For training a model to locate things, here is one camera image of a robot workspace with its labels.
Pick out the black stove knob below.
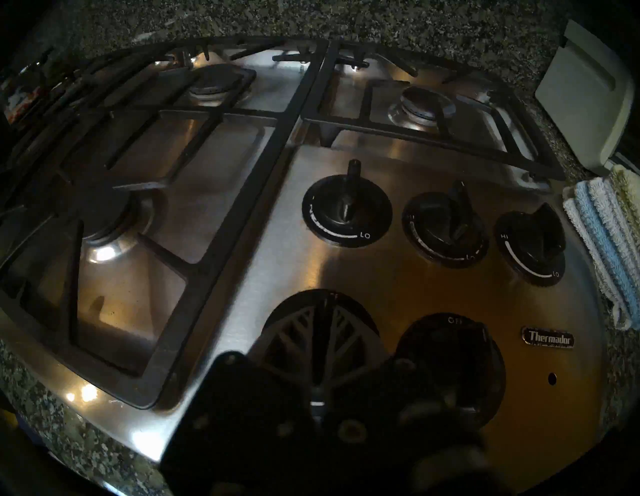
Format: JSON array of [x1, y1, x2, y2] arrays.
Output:
[[260, 289, 386, 388], [401, 181, 490, 269], [494, 202, 567, 288], [301, 159, 393, 248], [395, 312, 507, 431]]

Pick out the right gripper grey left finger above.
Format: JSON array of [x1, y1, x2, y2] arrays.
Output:
[[160, 296, 323, 495]]

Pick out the stacked yellow blue cloths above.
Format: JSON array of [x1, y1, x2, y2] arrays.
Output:
[[562, 176, 640, 332]]

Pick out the large black burner grate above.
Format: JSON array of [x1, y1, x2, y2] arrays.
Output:
[[0, 47, 101, 166], [0, 37, 331, 410]]

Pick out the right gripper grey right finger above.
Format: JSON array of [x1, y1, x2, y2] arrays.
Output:
[[321, 296, 493, 495]]

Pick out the stainless steel gas cooktop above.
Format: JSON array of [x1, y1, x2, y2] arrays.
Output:
[[0, 37, 608, 493]]

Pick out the white toaster oven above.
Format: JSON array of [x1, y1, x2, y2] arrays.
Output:
[[535, 19, 636, 177]]

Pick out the small black burner grate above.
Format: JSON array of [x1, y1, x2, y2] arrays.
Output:
[[302, 40, 567, 182]]

